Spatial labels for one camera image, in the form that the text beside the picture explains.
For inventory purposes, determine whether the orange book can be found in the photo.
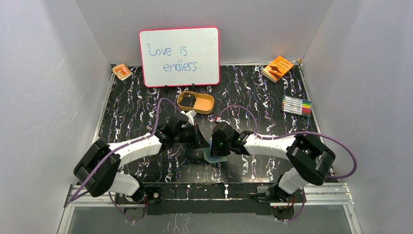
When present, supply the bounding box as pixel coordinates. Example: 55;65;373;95
261;56;294;83

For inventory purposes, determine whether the black VIP card stack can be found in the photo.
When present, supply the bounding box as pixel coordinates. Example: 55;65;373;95
179;94;196;108

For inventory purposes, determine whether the mint green card holder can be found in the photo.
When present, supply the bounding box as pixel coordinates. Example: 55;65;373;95
203;138;227;164

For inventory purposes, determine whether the aluminium frame rail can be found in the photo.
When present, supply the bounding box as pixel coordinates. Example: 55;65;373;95
57;184;363;234

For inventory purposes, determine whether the pink framed whiteboard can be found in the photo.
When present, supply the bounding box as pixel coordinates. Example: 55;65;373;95
138;26;221;88

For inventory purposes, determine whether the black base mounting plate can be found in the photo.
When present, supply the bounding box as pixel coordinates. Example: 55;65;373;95
114;182;306;219

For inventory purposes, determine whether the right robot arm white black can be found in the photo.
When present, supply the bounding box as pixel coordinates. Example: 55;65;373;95
204;121;336;202

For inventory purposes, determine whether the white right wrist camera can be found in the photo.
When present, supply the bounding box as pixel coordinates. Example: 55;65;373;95
214;117;229;124

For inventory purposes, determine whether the coloured marker pen set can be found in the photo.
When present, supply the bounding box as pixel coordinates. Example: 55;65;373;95
282;95;312;117

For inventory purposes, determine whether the small orange card box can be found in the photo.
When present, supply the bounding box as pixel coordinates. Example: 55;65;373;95
112;63;132;80

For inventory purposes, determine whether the orange oval tray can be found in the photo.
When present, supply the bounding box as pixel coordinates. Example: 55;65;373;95
177;91;215;115

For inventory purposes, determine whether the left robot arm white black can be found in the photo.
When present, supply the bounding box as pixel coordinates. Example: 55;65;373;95
73;111;210;203

